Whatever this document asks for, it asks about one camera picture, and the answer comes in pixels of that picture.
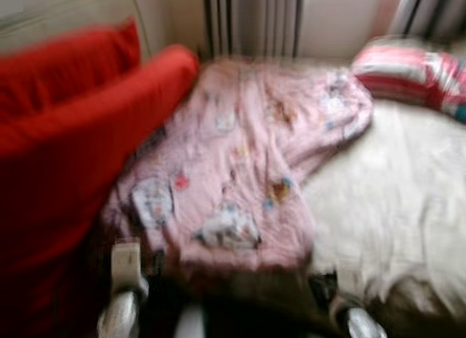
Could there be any red fabric cushion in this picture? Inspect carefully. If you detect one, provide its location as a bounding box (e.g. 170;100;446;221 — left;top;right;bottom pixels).
0;17;143;124

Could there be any pink blue striped bolster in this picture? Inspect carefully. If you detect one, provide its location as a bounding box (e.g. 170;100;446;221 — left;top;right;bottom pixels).
351;38;466;124

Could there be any pink cartoon print blanket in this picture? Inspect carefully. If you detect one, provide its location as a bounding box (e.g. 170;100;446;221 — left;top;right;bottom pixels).
102;58;374;273

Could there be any red fabric sofa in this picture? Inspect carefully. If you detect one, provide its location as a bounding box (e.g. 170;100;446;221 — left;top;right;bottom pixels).
0;44;200;338

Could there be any grey pleated curtain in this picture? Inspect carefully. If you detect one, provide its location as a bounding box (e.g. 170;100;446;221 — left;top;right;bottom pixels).
202;0;307;60
390;0;466;44

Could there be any white quilted mattress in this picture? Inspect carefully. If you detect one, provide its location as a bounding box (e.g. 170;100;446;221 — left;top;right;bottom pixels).
0;0;154;58

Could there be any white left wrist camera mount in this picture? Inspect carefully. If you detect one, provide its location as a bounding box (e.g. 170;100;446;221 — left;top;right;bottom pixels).
109;240;150;299

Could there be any bed with beige floral sheet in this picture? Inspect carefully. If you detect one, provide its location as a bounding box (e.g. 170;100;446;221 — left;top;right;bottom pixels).
102;58;466;338

